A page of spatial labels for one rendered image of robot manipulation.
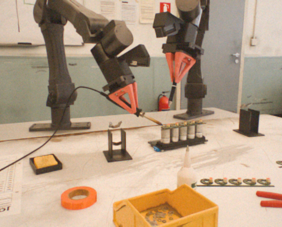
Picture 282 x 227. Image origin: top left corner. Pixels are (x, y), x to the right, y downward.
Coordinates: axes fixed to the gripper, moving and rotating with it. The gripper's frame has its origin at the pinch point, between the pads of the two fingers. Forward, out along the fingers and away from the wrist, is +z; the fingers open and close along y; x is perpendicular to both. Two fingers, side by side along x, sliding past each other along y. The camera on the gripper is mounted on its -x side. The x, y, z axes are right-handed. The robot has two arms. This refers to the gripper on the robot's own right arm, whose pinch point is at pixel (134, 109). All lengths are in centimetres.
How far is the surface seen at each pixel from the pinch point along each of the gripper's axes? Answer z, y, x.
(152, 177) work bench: 13.6, -18.6, -3.4
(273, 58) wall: 40, 393, -95
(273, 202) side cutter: 23.4, -24.2, -22.6
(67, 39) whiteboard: -97, 210, 105
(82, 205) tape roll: 8.8, -33.0, 3.6
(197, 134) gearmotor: 14.5, 5.8, -11.3
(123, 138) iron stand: 4.8, -8.8, 2.7
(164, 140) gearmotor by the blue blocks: 10.8, -2.1, -4.2
